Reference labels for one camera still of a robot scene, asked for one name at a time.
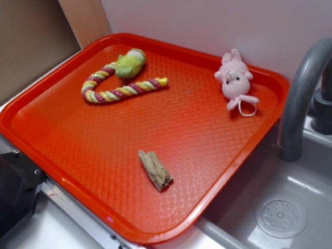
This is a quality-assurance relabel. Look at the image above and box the brown wood chip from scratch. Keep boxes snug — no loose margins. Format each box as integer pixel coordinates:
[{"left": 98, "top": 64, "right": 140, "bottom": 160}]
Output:
[{"left": 138, "top": 150, "right": 173, "bottom": 192}]

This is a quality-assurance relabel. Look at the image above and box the red plastic tray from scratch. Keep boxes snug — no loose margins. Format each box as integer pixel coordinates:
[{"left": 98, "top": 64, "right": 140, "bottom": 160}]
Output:
[{"left": 1, "top": 33, "right": 289, "bottom": 245}]

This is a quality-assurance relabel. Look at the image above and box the pink plush bunny toy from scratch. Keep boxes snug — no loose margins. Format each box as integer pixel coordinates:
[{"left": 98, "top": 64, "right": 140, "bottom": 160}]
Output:
[{"left": 214, "top": 48, "right": 259, "bottom": 117}]

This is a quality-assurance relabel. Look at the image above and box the grey toy faucet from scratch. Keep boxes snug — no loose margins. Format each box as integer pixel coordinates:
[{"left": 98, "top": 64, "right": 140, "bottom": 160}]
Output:
[{"left": 278, "top": 37, "right": 331, "bottom": 162}]

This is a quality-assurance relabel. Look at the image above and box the grey toy sink basin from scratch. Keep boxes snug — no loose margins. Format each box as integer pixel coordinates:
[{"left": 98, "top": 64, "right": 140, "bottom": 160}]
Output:
[{"left": 196, "top": 115, "right": 332, "bottom": 249}]

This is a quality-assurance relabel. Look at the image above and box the black box with screws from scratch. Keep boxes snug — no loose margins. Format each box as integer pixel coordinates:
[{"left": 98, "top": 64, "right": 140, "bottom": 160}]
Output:
[{"left": 1, "top": 150, "right": 45, "bottom": 240}]

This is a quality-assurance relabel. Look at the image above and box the brown cardboard panel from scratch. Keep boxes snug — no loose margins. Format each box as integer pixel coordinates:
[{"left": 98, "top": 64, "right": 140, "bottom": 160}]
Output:
[{"left": 1, "top": 1, "right": 112, "bottom": 104}]

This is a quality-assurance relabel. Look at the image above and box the green plush rope toy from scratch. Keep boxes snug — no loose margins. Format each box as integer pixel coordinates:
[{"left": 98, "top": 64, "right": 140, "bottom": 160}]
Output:
[{"left": 81, "top": 48, "right": 169, "bottom": 104}]

